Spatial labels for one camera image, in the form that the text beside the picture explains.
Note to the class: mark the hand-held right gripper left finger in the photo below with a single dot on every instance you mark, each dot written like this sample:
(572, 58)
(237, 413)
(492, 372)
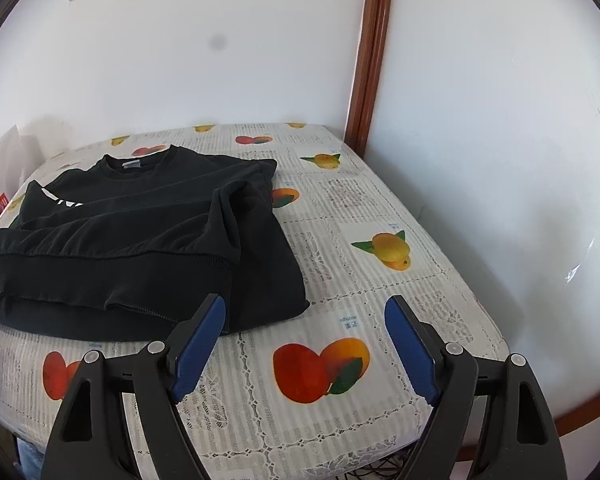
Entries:
(200, 347)

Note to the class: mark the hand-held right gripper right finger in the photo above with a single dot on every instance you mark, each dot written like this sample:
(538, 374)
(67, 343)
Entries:
(411, 350)

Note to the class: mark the black sweatshirt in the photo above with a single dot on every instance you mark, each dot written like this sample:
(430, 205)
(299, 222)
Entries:
(130, 240)

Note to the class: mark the fruit print tablecloth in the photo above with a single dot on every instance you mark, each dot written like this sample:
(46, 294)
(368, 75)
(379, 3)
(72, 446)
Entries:
(340, 320)

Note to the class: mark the brown wooden baseboard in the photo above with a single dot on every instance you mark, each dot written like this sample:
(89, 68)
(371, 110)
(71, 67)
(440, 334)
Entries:
(585, 417)

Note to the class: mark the blue denim cloth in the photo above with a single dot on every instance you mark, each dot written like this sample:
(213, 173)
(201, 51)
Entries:
(30, 462)

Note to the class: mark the white plastic bag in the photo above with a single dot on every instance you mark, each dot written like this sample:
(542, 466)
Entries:
(15, 160)

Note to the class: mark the brown wooden door frame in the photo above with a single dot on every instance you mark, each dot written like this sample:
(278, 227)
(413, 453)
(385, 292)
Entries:
(372, 60)

